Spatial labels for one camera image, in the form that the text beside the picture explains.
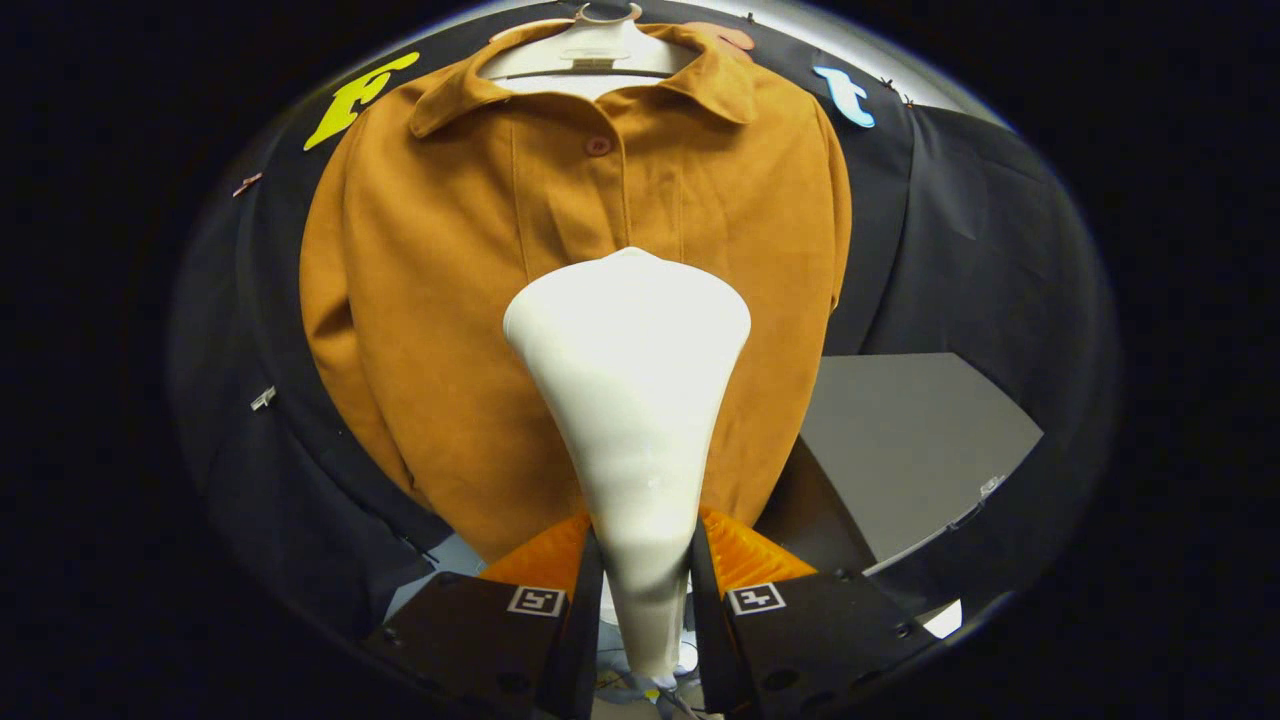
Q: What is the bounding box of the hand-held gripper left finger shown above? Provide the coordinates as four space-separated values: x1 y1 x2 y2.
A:
362 512 607 720

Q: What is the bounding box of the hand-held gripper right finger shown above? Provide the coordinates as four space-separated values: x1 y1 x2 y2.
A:
688 505 941 716

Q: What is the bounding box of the white garment steamer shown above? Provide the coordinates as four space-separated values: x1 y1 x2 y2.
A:
503 247 753 681

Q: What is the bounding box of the orange-brown button shirt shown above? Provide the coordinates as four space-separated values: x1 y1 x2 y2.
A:
299 20 854 563

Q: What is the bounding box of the white clothes hanger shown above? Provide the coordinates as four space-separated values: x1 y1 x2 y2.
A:
478 3 701 83

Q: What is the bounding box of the grey side table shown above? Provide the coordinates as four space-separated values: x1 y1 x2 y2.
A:
800 352 1044 576

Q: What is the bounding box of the black backdrop cloth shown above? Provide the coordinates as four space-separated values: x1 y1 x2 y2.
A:
168 0 1119 641

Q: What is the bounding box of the row of black clips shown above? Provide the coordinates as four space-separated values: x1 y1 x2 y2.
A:
740 10 916 107

